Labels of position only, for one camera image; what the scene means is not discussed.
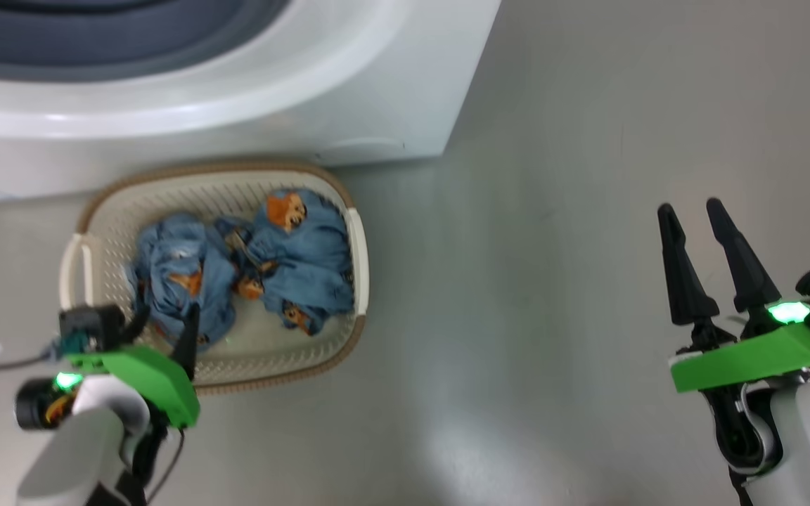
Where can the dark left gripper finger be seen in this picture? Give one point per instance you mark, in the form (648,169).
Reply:
(188,344)
(136,327)

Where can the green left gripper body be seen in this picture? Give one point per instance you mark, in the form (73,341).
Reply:
(155,376)

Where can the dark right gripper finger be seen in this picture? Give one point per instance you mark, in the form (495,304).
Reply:
(746,270)
(683,281)

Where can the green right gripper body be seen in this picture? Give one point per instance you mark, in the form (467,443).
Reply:
(742,362)

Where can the blue bear-print garment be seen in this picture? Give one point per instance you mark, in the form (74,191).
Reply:
(180,260)

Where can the blue garment with large bear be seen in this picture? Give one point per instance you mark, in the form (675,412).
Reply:
(306,267)

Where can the white front-load washing machine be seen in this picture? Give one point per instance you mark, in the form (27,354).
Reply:
(349,84)

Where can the cream perforated laundry basket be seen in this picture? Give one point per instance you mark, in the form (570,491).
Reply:
(292,351)

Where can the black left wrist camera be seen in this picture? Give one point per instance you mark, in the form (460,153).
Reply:
(88,327)

